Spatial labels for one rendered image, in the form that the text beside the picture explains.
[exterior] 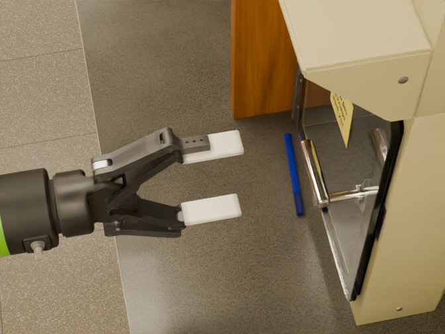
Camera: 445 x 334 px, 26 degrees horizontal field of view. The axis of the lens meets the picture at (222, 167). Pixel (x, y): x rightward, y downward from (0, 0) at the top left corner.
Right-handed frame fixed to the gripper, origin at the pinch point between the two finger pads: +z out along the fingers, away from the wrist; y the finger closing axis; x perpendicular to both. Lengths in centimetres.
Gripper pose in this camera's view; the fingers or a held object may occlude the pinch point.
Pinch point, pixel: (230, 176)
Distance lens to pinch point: 112.4
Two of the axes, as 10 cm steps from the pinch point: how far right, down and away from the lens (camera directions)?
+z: 9.8, -1.7, 1.1
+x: -2.0, -8.2, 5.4
